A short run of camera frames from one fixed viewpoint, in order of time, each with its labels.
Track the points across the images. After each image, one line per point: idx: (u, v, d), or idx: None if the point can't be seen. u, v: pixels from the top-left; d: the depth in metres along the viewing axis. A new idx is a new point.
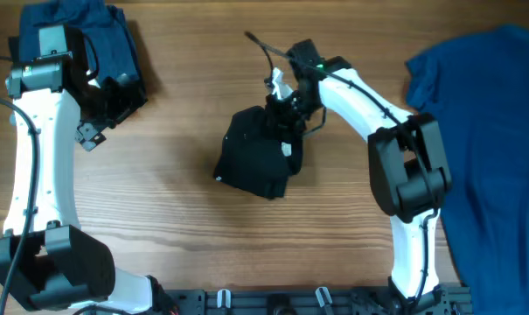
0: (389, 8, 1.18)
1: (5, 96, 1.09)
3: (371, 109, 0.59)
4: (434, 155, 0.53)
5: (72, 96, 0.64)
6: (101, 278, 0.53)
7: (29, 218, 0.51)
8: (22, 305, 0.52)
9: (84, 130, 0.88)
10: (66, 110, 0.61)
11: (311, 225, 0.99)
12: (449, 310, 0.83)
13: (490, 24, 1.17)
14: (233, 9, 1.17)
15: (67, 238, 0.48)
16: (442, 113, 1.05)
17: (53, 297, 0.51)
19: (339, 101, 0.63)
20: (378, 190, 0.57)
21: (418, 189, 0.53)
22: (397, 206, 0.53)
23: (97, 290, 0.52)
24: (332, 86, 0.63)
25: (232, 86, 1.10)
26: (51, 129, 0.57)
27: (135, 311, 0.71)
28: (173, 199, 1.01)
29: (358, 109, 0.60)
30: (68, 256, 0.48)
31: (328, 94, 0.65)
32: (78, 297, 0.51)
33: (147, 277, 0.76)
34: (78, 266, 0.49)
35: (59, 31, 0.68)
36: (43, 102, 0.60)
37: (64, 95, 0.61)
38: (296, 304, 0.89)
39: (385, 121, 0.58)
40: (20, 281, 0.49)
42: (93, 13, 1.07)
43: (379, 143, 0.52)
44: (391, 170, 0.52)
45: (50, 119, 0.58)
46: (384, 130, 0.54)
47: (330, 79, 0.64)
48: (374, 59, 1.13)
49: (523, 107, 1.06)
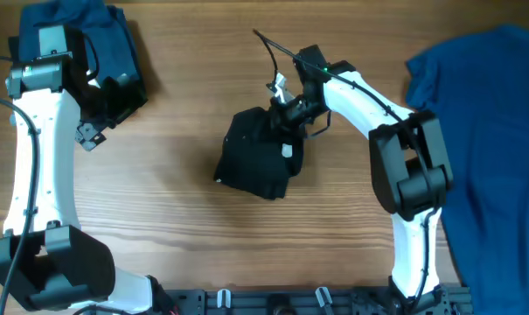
0: (389, 8, 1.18)
1: (5, 96, 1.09)
3: (372, 108, 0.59)
4: (435, 152, 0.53)
5: (72, 96, 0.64)
6: (101, 278, 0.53)
7: (29, 218, 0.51)
8: (22, 305, 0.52)
9: (84, 130, 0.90)
10: (66, 110, 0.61)
11: (311, 225, 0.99)
12: (449, 310, 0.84)
13: (490, 24, 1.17)
14: (233, 9, 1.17)
15: (67, 238, 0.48)
16: (441, 114, 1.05)
17: (53, 297, 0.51)
19: (344, 102, 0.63)
20: (379, 187, 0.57)
21: (420, 187, 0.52)
22: (399, 203, 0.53)
23: (97, 290, 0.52)
24: (336, 87, 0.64)
25: (232, 86, 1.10)
26: (51, 129, 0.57)
27: (135, 311, 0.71)
28: (173, 198, 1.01)
29: (360, 108, 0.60)
30: (68, 256, 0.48)
31: (333, 96, 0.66)
32: (79, 297, 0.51)
33: (147, 277, 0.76)
34: (79, 266, 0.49)
35: (59, 31, 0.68)
36: (43, 102, 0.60)
37: (64, 94, 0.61)
38: (296, 304, 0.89)
39: (386, 117, 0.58)
40: (20, 281, 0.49)
42: (93, 13, 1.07)
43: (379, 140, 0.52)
44: (391, 167, 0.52)
45: (50, 119, 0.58)
46: (386, 128, 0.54)
47: (335, 80, 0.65)
48: (374, 59, 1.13)
49: (523, 107, 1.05)
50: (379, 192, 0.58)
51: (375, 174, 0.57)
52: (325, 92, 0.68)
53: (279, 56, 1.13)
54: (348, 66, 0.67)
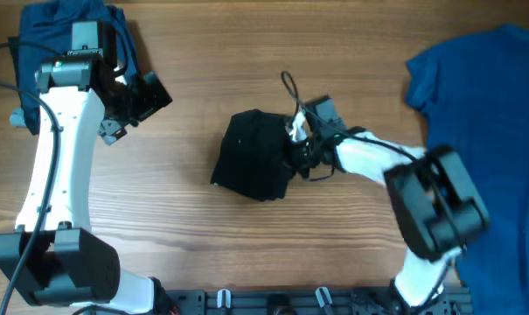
0: (389, 9, 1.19)
1: (6, 96, 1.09)
3: (384, 154, 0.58)
4: (458, 186, 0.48)
5: (97, 96, 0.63)
6: (107, 282, 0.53)
7: (42, 214, 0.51)
8: (25, 302, 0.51)
9: (106, 124, 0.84)
10: (88, 110, 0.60)
11: (312, 226, 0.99)
12: (449, 310, 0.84)
13: (490, 24, 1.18)
14: (233, 8, 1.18)
15: (77, 242, 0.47)
16: (442, 114, 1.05)
17: (58, 295, 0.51)
19: (358, 159, 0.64)
20: (408, 231, 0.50)
21: (448, 230, 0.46)
22: (430, 248, 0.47)
23: (99, 290, 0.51)
24: (350, 148, 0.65)
25: (232, 86, 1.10)
26: (73, 126, 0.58)
27: (135, 313, 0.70)
28: (175, 199, 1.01)
29: (371, 157, 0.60)
30: (79, 259, 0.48)
31: (350, 158, 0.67)
32: (82, 294, 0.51)
33: (150, 279, 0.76)
34: (86, 269, 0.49)
35: (93, 28, 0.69)
36: (69, 100, 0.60)
37: (91, 93, 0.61)
38: (296, 304, 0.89)
39: (401, 158, 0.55)
40: (26, 277, 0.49)
42: (94, 11, 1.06)
43: (399, 182, 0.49)
44: (418, 213, 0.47)
45: (74, 118, 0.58)
46: (399, 165, 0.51)
47: (344, 141, 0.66)
48: (374, 59, 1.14)
49: (523, 107, 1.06)
50: (404, 234, 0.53)
51: (400, 219, 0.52)
52: (340, 155, 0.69)
53: (279, 57, 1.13)
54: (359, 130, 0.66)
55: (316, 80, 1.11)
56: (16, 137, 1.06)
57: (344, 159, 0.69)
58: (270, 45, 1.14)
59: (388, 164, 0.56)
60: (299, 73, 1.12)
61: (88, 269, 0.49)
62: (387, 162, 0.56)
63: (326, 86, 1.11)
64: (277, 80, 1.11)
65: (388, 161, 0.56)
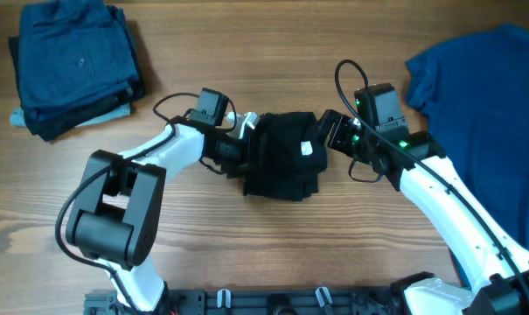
0: (389, 8, 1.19)
1: (9, 96, 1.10)
3: (483, 239, 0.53)
4: None
5: (203, 143, 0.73)
6: (142, 253, 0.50)
7: (142, 157, 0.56)
8: (66, 224, 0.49)
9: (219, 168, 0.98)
10: (192, 145, 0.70)
11: (312, 225, 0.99)
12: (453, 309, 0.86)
13: (489, 24, 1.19)
14: (233, 8, 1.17)
15: (158, 175, 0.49)
16: (442, 114, 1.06)
17: (98, 231, 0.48)
19: (428, 201, 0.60)
20: None
21: None
22: None
23: (135, 240, 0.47)
24: (424, 184, 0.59)
25: (233, 86, 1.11)
26: (184, 142, 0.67)
27: (137, 304, 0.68)
28: (175, 199, 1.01)
29: (462, 229, 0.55)
30: (149, 189, 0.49)
31: (418, 193, 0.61)
32: (121, 235, 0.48)
33: (163, 283, 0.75)
34: (146, 201, 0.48)
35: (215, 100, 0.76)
36: (187, 133, 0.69)
37: (200, 136, 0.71)
38: (296, 304, 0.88)
39: (501, 260, 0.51)
40: (94, 189, 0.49)
42: (93, 13, 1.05)
43: (492, 291, 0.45)
44: None
45: (184, 139, 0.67)
46: (497, 281, 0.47)
47: (418, 169, 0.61)
48: (374, 59, 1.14)
49: (524, 106, 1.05)
50: None
51: None
52: (402, 178, 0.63)
53: (279, 57, 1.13)
54: (434, 147, 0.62)
55: (315, 80, 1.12)
56: (16, 137, 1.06)
57: (403, 184, 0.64)
58: (270, 45, 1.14)
59: (483, 260, 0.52)
60: (298, 73, 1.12)
61: (146, 209, 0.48)
62: (481, 253, 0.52)
63: (326, 86, 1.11)
64: (278, 80, 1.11)
65: (486, 250, 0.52)
